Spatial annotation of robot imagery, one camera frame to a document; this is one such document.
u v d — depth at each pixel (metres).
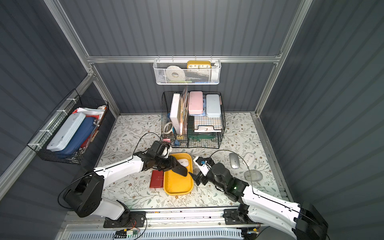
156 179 0.85
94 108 0.82
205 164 0.64
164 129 1.04
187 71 0.88
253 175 0.85
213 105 0.94
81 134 0.68
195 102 0.92
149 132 1.10
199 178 0.68
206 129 0.90
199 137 0.93
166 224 0.72
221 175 0.57
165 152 0.74
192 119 0.95
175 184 0.85
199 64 0.87
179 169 0.85
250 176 0.85
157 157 0.72
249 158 0.93
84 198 0.43
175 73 0.85
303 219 0.42
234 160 0.92
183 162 0.91
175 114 0.85
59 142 0.62
